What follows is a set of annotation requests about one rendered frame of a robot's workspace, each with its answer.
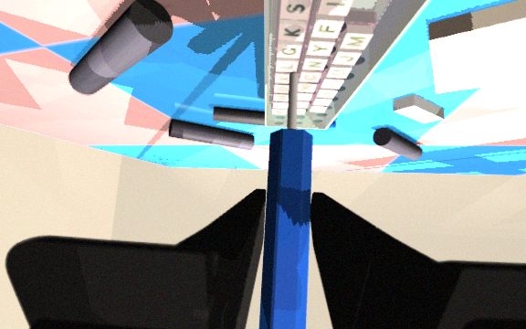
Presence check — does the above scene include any white keyboard with letter keys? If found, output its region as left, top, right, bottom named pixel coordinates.
left=264, top=0, right=433, bottom=130

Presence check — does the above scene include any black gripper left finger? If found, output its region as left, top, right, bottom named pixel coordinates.
left=5, top=188, right=267, bottom=329

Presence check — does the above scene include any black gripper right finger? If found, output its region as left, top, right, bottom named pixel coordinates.
left=310, top=192, right=526, bottom=329

